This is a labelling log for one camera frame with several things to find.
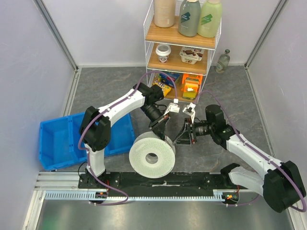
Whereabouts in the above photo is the yellow candy bag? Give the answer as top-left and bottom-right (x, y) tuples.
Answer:
(152, 78), (172, 97)

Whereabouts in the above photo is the light green bottle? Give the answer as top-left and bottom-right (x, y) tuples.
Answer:
(197, 0), (223, 38)

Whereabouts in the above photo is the grey slotted cable duct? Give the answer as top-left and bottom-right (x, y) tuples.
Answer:
(45, 191), (225, 202)

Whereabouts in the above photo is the blue plastic compartment bin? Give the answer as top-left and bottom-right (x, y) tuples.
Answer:
(39, 113), (135, 171)

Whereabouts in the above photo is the left aluminium frame post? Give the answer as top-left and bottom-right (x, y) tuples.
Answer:
(33, 0), (78, 71)

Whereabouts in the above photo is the grey green bottle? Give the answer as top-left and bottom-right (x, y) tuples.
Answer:
(178, 0), (201, 37)

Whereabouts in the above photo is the orange snack box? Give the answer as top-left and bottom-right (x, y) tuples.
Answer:
(181, 73), (203, 100)

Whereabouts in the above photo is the white wire shelf rack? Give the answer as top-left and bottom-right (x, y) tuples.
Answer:
(143, 0), (222, 92)

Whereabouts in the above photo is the grey plastic cable spool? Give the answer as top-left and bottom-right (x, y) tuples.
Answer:
(129, 131), (176, 179)

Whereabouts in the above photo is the chocolate dessert tub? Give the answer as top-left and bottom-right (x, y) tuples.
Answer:
(179, 46), (205, 65)

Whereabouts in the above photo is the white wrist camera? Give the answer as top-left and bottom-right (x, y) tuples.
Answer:
(182, 103), (196, 123)
(164, 98), (180, 116)

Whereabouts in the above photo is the blue snack box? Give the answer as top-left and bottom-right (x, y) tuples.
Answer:
(158, 71), (182, 88)

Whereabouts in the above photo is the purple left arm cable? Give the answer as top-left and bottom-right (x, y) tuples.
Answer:
(78, 70), (179, 206)

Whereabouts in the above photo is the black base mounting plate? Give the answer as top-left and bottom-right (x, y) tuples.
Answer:
(78, 171), (250, 197)

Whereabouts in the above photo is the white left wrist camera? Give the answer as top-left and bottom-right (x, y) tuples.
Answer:
(164, 98), (180, 116)

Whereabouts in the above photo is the clear glass bottle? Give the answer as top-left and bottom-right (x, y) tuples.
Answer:
(215, 49), (230, 73)

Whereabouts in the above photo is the aluminium frame post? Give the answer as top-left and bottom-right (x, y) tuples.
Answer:
(33, 0), (78, 71)
(244, 0), (288, 70)

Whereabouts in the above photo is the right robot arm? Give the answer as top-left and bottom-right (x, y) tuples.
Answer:
(173, 103), (307, 213)

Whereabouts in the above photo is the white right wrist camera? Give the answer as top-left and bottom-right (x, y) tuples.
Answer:
(182, 103), (196, 123)

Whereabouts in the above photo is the white yogurt cup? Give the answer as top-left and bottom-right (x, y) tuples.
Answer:
(155, 44), (171, 63)

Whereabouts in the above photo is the right aluminium frame post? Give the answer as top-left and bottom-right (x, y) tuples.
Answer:
(244, 0), (288, 70)

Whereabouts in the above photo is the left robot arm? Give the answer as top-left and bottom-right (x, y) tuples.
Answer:
(78, 83), (176, 188)

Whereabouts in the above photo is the beige bottle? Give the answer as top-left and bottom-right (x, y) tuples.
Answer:
(154, 0), (176, 28)

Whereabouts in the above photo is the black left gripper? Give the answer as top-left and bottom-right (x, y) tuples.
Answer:
(140, 104), (171, 141)

